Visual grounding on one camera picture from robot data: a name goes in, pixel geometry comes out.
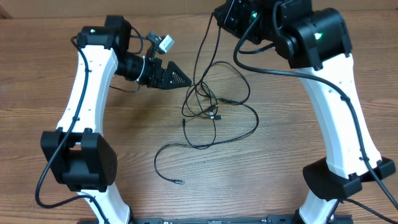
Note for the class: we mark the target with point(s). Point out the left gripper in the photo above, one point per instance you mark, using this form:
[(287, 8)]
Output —
[(168, 81)]

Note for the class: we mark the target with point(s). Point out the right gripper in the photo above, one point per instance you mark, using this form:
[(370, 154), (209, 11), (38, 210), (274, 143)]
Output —
[(226, 17)]

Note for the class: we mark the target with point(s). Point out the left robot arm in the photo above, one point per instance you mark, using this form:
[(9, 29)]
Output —
[(77, 153)]

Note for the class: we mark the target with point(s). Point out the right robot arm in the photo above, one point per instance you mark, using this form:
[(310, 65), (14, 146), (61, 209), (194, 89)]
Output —
[(317, 46)]

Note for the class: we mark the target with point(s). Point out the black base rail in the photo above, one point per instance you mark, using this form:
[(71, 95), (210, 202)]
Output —
[(270, 219)]

